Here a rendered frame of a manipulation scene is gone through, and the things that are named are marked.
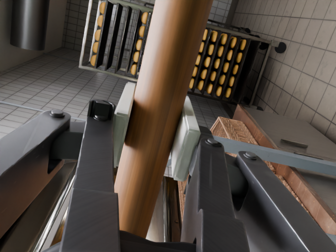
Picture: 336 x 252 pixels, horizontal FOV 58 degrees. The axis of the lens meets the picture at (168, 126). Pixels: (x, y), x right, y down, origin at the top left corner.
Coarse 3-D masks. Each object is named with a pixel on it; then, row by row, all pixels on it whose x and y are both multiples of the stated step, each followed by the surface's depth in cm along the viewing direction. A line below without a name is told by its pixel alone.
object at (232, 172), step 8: (200, 128) 18; (200, 136) 17; (208, 136) 17; (192, 160) 15; (232, 160) 15; (192, 168) 15; (232, 168) 14; (232, 176) 14; (240, 176) 14; (232, 184) 14; (240, 184) 14; (232, 192) 14; (240, 192) 14
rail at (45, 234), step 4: (72, 176) 146; (72, 180) 143; (68, 184) 140; (68, 188) 137; (64, 192) 134; (64, 196) 131; (60, 200) 128; (60, 204) 126; (56, 208) 123; (60, 208) 124; (56, 212) 121; (52, 216) 118; (56, 216) 119; (52, 220) 116; (48, 224) 114; (52, 224) 114; (48, 228) 112; (44, 232) 110; (48, 232) 110; (44, 236) 108; (40, 240) 106; (44, 240) 107; (40, 244) 105; (36, 248) 103; (40, 248) 103
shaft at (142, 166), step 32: (160, 0) 15; (192, 0) 15; (160, 32) 16; (192, 32) 16; (160, 64) 16; (192, 64) 17; (160, 96) 17; (128, 128) 18; (160, 128) 17; (128, 160) 18; (160, 160) 18; (128, 192) 19; (128, 224) 20
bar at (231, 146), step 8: (216, 136) 113; (224, 144) 111; (232, 144) 111; (240, 144) 112; (248, 144) 114; (232, 152) 113; (256, 152) 113; (264, 152) 113; (272, 152) 113; (280, 152) 115; (288, 152) 117; (168, 160) 114; (272, 160) 114; (280, 160) 114; (288, 160) 115; (296, 160) 115; (304, 160) 115; (312, 160) 116; (320, 160) 118; (304, 168) 116; (312, 168) 116; (320, 168) 116; (328, 168) 116
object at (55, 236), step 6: (72, 186) 138; (66, 198) 130; (66, 204) 126; (60, 210) 122; (66, 210) 123; (60, 216) 119; (54, 222) 115; (60, 222) 116; (54, 228) 112; (60, 228) 116; (48, 234) 109; (54, 234) 110; (60, 234) 117; (48, 240) 107; (54, 240) 109; (60, 240) 118; (42, 246) 104; (48, 246) 104
